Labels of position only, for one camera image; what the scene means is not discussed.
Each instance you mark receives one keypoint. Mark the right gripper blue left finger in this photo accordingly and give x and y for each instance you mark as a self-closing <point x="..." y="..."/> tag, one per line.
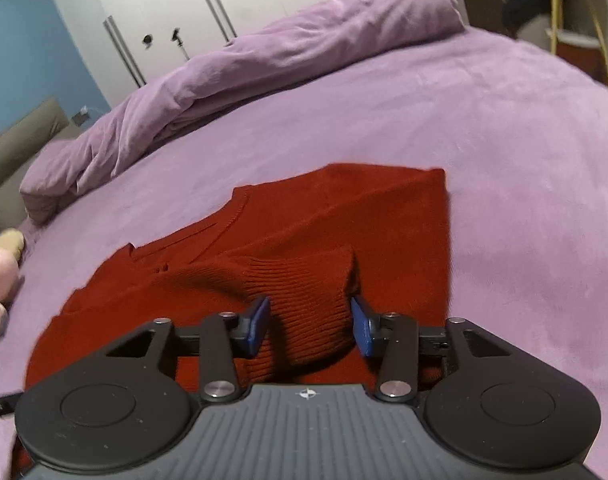
<point x="220" y="339"/>

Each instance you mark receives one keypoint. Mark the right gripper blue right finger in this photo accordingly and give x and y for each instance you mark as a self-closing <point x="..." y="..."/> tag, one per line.
<point x="407" y="358"/>

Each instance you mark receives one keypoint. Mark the red knit sweater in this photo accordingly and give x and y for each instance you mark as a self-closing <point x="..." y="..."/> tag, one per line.
<point x="308" y="243"/>

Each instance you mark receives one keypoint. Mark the grey-green headboard cushion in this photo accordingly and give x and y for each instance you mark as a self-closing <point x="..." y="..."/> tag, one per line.
<point x="19" y="145"/>

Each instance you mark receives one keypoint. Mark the white wardrobe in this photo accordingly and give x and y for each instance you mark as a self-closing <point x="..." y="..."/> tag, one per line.
<point x="127" y="43"/>

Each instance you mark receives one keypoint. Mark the purple rolled duvet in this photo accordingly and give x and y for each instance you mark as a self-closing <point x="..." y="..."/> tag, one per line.
<point x="316" y="41"/>

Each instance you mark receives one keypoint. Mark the yellow-legged side table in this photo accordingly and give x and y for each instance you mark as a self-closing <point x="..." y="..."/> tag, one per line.
<point x="577" y="24"/>

